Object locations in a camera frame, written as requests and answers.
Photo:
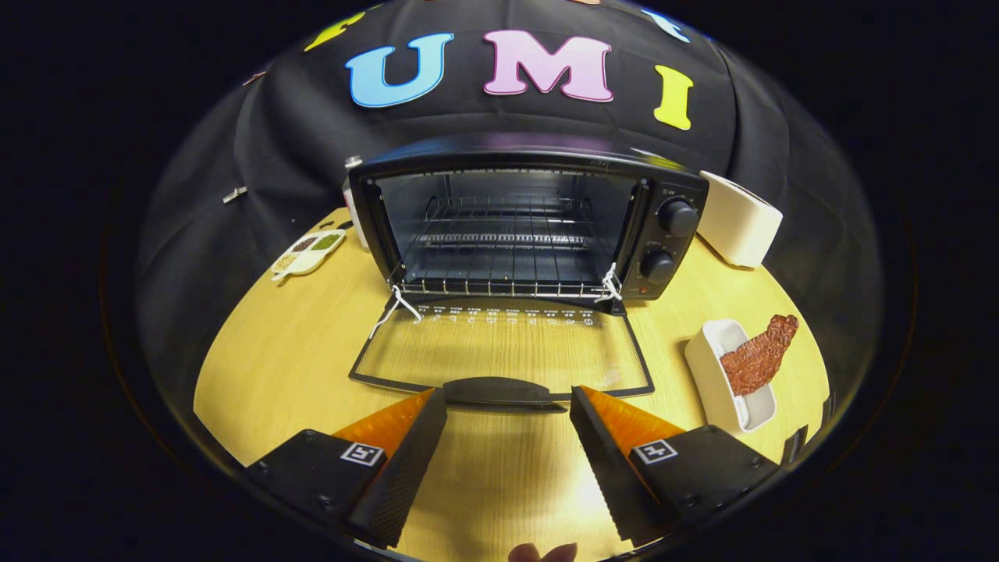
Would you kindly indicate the white divided condiment tray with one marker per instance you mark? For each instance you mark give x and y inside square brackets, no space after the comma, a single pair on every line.
[308,254]

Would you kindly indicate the metal oven rack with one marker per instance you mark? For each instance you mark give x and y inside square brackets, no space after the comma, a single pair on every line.
[499,240]

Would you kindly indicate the black toaster oven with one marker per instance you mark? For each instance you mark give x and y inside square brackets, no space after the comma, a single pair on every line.
[523,152]

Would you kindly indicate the cream white toaster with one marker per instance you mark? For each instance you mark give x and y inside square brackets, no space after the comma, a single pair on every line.
[737,222]

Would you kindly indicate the small silver-capped shaker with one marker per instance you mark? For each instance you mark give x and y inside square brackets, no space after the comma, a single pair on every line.
[353,163]

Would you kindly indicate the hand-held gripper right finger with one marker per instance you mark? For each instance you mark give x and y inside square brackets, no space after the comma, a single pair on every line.
[613,476]

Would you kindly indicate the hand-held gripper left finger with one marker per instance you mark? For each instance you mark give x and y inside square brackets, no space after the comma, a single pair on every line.
[406,468]

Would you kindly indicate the reddish-brown meat slice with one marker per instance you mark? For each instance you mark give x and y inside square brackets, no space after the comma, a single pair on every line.
[757,359]

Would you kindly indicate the black backdrop cloth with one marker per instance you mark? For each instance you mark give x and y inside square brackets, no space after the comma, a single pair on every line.
[234,140]

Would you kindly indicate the silver clip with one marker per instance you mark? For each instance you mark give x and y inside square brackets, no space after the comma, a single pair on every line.
[234,194]

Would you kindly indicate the white rectangular dish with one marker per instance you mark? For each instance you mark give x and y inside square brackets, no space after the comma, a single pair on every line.
[712,363]

